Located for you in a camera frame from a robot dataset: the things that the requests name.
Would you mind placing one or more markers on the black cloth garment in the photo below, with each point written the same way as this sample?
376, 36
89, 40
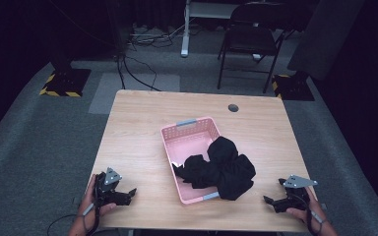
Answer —
226, 167

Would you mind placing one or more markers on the person's left hand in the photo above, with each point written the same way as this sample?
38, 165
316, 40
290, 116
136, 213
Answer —
88, 203

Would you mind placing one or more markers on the person's right hand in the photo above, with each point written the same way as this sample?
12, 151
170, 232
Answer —
314, 206

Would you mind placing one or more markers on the wooden table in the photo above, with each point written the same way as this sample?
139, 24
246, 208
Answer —
138, 131

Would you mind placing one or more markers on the grey padded panel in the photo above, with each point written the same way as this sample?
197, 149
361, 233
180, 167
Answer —
325, 36

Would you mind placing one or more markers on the black stand post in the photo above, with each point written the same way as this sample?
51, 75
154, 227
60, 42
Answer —
116, 26

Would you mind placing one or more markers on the black hazard-striped stand base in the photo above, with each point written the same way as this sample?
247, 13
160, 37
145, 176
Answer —
293, 88
67, 82

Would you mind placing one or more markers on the white desk frame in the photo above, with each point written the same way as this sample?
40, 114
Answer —
185, 36

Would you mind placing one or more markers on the pink plastic basket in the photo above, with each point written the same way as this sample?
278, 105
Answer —
187, 147

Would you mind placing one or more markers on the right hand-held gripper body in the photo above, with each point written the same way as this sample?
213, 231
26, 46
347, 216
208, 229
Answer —
295, 200

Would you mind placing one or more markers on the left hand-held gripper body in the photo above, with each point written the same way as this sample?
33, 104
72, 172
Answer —
105, 193

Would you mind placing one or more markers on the black folding chair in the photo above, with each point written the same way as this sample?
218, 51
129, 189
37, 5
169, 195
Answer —
249, 39

